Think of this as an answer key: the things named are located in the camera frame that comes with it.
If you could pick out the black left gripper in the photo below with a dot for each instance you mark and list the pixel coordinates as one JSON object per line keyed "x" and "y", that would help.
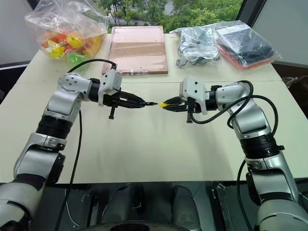
{"x": 111, "y": 98}

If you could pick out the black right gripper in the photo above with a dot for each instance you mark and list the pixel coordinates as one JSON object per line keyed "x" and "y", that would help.
{"x": 190, "y": 106}

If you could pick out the yellow marker cap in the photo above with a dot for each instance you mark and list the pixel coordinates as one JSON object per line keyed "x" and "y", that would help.
{"x": 163, "y": 104}

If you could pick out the black marker pen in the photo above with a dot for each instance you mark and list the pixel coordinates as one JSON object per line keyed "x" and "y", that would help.
{"x": 151, "y": 103}

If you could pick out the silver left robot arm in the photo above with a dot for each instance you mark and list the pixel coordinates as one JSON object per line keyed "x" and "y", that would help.
{"x": 62, "y": 101}

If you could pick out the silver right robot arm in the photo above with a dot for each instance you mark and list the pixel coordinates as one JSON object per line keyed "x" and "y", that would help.
{"x": 250, "y": 115}

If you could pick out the pink framed board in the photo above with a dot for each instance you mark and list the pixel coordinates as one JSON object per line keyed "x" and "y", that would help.
{"x": 137, "y": 50}

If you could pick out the clear bag of grey items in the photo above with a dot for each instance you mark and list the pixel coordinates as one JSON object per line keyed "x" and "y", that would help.
{"x": 195, "y": 45}

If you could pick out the clear bag of colourful toys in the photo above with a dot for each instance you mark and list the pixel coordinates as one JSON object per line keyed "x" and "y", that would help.
{"x": 67, "y": 36}

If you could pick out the clear bag of dark cloth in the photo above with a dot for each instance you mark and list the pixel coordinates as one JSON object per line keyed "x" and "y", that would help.
{"x": 245, "y": 45}

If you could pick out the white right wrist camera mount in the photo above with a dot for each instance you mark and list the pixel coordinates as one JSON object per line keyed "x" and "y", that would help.
{"x": 193, "y": 89}

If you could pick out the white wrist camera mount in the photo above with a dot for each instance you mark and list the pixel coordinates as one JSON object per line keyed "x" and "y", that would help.
{"x": 109, "y": 83}
{"x": 193, "y": 89}

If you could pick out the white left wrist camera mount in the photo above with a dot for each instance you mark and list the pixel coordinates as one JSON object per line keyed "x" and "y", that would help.
{"x": 109, "y": 83}

